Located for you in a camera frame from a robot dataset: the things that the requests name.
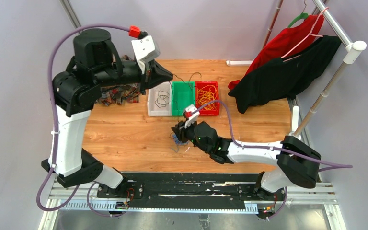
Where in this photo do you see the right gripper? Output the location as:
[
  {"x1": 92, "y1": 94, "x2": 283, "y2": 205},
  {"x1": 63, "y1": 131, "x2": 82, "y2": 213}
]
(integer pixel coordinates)
[{"x1": 172, "y1": 117, "x2": 210, "y2": 154}]

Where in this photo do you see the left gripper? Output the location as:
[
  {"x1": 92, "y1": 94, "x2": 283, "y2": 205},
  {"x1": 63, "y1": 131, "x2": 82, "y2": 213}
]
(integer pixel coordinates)
[{"x1": 94, "y1": 58, "x2": 174, "y2": 95}]

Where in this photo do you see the cable bundle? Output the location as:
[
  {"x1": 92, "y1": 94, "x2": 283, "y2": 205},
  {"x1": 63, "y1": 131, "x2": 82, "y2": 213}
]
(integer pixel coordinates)
[{"x1": 170, "y1": 131, "x2": 190, "y2": 154}]

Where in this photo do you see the yellow cable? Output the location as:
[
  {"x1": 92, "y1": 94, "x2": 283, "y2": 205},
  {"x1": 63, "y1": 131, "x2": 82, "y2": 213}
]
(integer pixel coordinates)
[{"x1": 197, "y1": 84, "x2": 219, "y2": 112}]

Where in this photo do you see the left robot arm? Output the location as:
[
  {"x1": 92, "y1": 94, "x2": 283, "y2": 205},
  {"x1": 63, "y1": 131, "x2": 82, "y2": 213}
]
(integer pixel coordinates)
[{"x1": 42, "y1": 27, "x2": 173, "y2": 198}]

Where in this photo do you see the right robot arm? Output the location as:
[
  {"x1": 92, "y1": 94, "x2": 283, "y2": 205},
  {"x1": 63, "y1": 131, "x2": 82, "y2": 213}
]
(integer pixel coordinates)
[{"x1": 172, "y1": 121, "x2": 321, "y2": 200}]

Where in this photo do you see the white plastic bin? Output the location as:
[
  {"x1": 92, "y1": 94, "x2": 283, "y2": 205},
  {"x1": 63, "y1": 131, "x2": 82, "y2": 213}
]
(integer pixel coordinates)
[{"x1": 147, "y1": 81, "x2": 172, "y2": 116}]

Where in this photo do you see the green plastic bin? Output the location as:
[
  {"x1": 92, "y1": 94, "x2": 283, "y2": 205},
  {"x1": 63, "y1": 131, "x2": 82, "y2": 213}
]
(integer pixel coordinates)
[{"x1": 171, "y1": 81, "x2": 196, "y2": 116}]

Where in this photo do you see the plaid flannel shirt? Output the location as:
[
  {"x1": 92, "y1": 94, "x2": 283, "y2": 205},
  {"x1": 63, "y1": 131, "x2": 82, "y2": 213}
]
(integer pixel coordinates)
[{"x1": 96, "y1": 83, "x2": 140, "y2": 106}]

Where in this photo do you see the red plastic bin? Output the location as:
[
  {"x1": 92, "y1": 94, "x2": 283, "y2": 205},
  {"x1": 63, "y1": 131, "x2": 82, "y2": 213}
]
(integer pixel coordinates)
[{"x1": 195, "y1": 81, "x2": 220, "y2": 116}]

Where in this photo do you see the black shirt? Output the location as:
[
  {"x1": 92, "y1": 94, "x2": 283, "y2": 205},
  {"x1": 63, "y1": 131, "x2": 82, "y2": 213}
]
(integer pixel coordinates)
[{"x1": 228, "y1": 35, "x2": 341, "y2": 114}]

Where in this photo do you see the red shirt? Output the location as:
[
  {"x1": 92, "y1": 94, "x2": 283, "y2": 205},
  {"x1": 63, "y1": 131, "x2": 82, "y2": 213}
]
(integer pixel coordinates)
[{"x1": 246, "y1": 15, "x2": 324, "y2": 74}]

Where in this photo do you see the green hanger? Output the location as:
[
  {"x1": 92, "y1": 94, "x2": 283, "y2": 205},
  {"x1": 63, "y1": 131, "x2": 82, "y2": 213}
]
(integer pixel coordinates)
[{"x1": 288, "y1": 0, "x2": 309, "y2": 28}]

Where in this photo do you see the pink hanger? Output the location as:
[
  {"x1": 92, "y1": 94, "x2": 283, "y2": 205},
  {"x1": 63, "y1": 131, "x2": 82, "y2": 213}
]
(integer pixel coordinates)
[{"x1": 280, "y1": 7, "x2": 329, "y2": 59}]

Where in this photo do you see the metal clothes rack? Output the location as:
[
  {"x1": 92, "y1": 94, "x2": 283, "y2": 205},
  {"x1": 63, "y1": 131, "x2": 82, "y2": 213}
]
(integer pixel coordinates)
[{"x1": 263, "y1": 0, "x2": 368, "y2": 142}]

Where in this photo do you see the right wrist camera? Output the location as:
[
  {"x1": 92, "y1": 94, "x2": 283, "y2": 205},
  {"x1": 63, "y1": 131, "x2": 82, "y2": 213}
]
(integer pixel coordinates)
[{"x1": 183, "y1": 104, "x2": 200, "y2": 128}]

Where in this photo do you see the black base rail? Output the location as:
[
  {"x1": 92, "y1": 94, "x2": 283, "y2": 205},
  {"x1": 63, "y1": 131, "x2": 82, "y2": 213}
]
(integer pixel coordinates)
[{"x1": 96, "y1": 172, "x2": 284, "y2": 209}]

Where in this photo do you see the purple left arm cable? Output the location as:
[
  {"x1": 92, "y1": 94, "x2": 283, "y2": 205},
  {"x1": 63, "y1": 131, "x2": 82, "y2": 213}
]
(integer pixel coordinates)
[{"x1": 36, "y1": 23, "x2": 142, "y2": 218}]

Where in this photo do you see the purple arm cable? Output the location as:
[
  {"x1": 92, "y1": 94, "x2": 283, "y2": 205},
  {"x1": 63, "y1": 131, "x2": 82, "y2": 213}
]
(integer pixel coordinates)
[
  {"x1": 36, "y1": 23, "x2": 142, "y2": 218},
  {"x1": 184, "y1": 100, "x2": 354, "y2": 219}
]

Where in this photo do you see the metal corner post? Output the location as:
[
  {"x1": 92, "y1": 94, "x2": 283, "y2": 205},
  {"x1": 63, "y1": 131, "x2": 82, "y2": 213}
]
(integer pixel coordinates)
[{"x1": 59, "y1": 0, "x2": 81, "y2": 28}]

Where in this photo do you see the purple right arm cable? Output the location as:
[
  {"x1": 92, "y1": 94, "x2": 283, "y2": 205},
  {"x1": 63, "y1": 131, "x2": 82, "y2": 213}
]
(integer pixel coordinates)
[{"x1": 184, "y1": 100, "x2": 354, "y2": 219}]

